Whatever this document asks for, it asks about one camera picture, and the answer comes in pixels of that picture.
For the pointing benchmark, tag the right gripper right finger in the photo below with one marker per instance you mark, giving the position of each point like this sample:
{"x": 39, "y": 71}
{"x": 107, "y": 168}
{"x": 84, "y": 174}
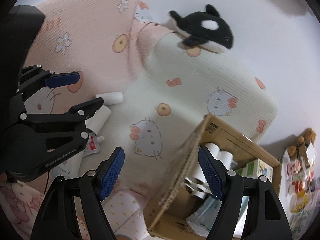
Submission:
{"x": 266, "y": 218}

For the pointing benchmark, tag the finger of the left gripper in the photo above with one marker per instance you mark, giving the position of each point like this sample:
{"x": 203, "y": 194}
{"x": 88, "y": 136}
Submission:
{"x": 77, "y": 115}
{"x": 34, "y": 78}

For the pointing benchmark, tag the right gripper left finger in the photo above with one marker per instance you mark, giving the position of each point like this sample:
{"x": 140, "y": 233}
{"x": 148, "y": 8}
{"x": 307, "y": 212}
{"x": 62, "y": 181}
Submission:
{"x": 57, "y": 217}

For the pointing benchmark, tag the white red squeeze pouch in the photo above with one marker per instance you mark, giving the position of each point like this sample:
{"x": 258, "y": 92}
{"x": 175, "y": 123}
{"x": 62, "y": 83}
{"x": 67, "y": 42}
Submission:
{"x": 93, "y": 144}

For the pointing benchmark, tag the white paper tube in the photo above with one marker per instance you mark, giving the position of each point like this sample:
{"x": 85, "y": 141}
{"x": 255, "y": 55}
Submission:
{"x": 214, "y": 169}
{"x": 112, "y": 98}
{"x": 196, "y": 174}

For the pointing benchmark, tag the blue wet wipe packet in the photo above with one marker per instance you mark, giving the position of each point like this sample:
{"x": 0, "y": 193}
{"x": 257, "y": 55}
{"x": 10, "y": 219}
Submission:
{"x": 97, "y": 121}

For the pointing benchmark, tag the green white mosquito liquid box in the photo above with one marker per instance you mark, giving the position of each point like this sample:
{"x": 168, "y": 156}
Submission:
{"x": 256, "y": 168}

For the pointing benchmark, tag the cardboard box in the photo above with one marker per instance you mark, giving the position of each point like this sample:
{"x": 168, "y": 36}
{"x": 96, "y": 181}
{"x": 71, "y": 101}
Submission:
{"x": 186, "y": 187}

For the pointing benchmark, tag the cream Hello Kitty pillow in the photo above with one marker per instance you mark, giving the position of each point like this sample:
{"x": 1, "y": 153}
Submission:
{"x": 199, "y": 82}

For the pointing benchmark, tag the brown teddy bear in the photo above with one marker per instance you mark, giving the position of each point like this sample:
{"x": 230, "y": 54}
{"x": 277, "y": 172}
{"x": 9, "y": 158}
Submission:
{"x": 307, "y": 137}

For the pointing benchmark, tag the pink Hello Kitty bedsheet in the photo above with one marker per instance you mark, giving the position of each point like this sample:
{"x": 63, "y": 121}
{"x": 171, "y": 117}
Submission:
{"x": 107, "y": 42}

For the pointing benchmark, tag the orca plush toy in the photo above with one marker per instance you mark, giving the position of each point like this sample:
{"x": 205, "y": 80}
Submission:
{"x": 206, "y": 29}

